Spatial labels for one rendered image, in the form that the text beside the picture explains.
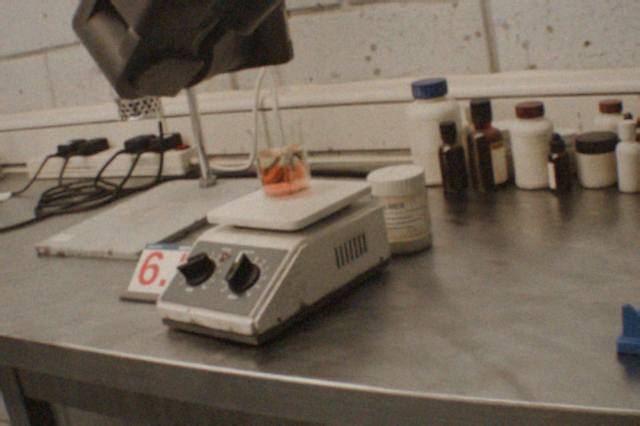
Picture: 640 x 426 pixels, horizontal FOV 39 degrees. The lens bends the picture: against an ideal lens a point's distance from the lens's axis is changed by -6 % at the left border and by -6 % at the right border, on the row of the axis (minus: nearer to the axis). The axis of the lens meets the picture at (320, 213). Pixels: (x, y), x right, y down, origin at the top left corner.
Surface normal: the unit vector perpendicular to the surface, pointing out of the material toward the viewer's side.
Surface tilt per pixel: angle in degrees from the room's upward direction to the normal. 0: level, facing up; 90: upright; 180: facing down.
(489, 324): 0
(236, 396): 90
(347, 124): 90
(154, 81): 138
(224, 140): 90
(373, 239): 90
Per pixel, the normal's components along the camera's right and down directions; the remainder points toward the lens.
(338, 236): 0.77, 0.05
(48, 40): -0.51, 0.32
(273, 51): -0.26, 0.30
